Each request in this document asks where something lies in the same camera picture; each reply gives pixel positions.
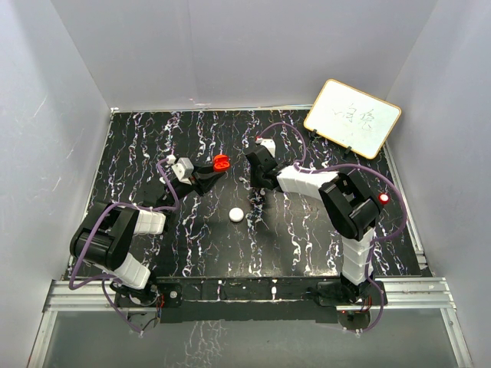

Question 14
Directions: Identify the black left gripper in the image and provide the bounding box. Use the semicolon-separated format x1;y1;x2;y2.
163;162;225;210

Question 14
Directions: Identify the orange charging case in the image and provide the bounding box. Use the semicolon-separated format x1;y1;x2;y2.
213;154;230;173

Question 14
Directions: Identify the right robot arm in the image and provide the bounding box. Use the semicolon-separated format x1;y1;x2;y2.
245;145;383;304

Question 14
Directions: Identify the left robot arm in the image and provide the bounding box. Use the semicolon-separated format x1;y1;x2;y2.
69;155;230;306

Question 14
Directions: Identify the white round charging case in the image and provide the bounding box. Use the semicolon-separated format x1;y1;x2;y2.
229;207;245;223

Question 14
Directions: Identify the yellow framed whiteboard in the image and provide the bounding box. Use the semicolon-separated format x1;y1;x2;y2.
304;79;402;159

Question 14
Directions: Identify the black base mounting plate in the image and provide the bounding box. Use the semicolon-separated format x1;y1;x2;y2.
110;276;387;326

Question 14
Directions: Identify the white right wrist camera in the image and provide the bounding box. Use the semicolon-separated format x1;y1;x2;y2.
255;136;276;157

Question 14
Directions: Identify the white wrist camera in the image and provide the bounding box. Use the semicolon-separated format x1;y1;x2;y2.
255;136;276;157
166;155;194;185

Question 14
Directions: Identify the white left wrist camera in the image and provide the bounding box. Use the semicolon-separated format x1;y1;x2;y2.
166;155;194;185

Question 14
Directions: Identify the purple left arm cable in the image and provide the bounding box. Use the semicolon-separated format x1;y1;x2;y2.
68;157;183;338

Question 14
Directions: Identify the aluminium frame rail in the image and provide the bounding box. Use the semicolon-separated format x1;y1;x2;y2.
28;276;473;367

